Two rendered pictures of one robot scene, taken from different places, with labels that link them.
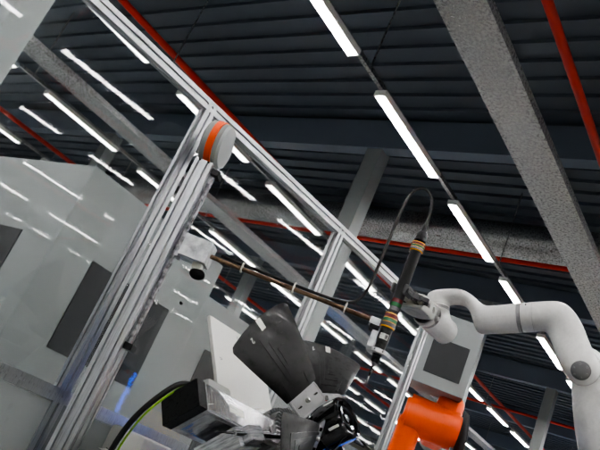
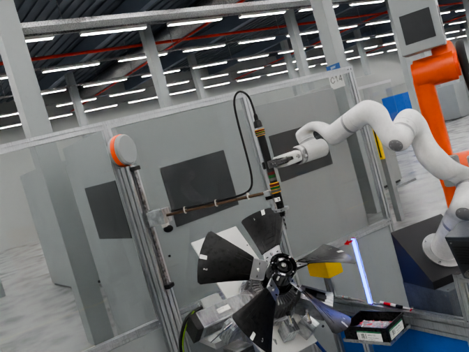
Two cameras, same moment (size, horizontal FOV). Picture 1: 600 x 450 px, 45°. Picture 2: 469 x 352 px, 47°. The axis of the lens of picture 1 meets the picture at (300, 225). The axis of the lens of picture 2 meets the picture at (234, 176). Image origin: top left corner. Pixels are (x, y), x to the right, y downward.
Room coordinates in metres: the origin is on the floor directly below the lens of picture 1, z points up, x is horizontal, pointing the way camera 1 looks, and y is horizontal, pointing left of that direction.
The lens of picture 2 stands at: (-0.23, -0.79, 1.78)
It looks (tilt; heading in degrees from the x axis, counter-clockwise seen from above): 4 degrees down; 15
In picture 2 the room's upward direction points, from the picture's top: 16 degrees counter-clockwise
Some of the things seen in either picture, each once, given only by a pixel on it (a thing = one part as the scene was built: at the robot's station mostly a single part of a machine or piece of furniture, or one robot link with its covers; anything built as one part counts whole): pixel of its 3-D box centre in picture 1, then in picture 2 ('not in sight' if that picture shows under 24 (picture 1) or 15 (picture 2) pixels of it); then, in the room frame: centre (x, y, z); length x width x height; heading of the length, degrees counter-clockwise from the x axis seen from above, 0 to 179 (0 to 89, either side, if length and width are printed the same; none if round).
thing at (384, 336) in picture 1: (401, 291); (269, 165); (2.04, -0.35, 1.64); 0.04 x 0.04 x 0.46
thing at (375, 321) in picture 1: (379, 337); (276, 200); (2.04, -0.34, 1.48); 0.09 x 0.07 x 0.10; 79
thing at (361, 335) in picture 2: not in sight; (374, 326); (2.05, -0.61, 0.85); 0.22 x 0.17 x 0.07; 60
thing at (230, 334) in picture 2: (227, 447); (232, 327); (1.85, -0.06, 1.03); 0.15 x 0.10 x 0.14; 44
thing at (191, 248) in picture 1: (195, 250); (158, 216); (2.15, 0.26, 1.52); 0.10 x 0.07 x 0.08; 79
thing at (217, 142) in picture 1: (217, 145); (122, 150); (2.17, 0.35, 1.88); 0.17 x 0.15 x 0.16; 134
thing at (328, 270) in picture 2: not in sight; (324, 267); (2.50, -0.41, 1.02); 0.16 x 0.10 x 0.11; 44
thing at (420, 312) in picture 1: (417, 305); (288, 158); (2.12, -0.43, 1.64); 0.11 x 0.10 x 0.07; 134
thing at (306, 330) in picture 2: not in sight; (306, 326); (2.02, -0.33, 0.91); 0.12 x 0.08 x 0.12; 44
